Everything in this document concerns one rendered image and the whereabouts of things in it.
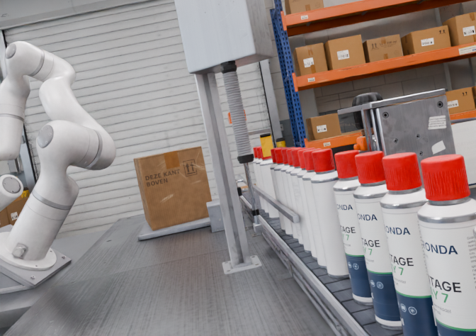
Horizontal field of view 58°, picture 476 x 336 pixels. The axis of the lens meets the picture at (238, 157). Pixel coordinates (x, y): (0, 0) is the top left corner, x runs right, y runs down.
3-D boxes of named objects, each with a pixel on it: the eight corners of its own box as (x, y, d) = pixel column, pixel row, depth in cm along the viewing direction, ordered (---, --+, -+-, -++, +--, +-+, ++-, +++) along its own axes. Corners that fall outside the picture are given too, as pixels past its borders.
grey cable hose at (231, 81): (256, 161, 88) (236, 59, 87) (239, 164, 88) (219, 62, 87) (253, 160, 91) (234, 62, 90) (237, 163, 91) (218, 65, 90)
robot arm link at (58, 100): (60, 171, 121) (104, 181, 134) (86, 142, 118) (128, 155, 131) (14, 63, 145) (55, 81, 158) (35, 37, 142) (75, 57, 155)
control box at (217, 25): (256, 54, 86) (238, -42, 85) (188, 74, 94) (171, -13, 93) (276, 57, 94) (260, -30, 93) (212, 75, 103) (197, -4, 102)
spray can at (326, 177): (365, 273, 68) (342, 147, 67) (333, 281, 68) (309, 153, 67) (353, 264, 73) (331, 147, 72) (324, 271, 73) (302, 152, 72)
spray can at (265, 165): (289, 217, 121) (275, 145, 120) (271, 220, 121) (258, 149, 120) (285, 213, 127) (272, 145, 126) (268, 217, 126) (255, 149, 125)
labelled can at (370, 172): (430, 324, 49) (399, 149, 48) (387, 334, 49) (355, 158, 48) (407, 307, 55) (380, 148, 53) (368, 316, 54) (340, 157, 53)
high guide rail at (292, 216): (299, 222, 82) (298, 215, 82) (293, 223, 82) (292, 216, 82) (240, 177, 189) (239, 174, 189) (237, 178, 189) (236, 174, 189)
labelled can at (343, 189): (399, 300, 57) (372, 148, 56) (361, 309, 56) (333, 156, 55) (382, 287, 62) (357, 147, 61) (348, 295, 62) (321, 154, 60)
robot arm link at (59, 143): (78, 211, 129) (116, 142, 128) (22, 204, 114) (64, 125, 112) (59, 191, 136) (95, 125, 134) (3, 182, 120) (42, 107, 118)
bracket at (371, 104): (446, 93, 59) (445, 86, 59) (370, 108, 58) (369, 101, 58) (399, 103, 72) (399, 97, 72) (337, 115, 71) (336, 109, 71)
